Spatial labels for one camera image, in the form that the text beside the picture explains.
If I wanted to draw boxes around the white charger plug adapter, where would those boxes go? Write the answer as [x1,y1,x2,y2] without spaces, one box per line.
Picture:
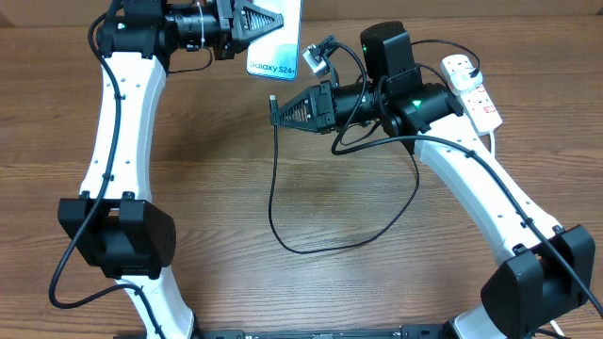
[448,69,483,96]

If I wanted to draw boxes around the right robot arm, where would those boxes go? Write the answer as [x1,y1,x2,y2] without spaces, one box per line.
[269,21,595,338]

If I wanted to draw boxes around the Galaxy smartphone blue screen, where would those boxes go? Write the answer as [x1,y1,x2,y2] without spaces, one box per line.
[247,0,302,81]

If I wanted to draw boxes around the white power strip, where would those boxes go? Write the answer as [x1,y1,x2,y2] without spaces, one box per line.
[440,54,502,136]

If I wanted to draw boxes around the black USB charging cable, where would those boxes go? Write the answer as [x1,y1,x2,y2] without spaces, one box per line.
[268,39,481,256]

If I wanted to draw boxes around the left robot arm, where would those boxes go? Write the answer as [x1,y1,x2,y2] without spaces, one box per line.
[57,0,285,338]

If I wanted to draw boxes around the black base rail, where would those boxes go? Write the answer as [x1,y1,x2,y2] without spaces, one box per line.
[190,324,457,339]

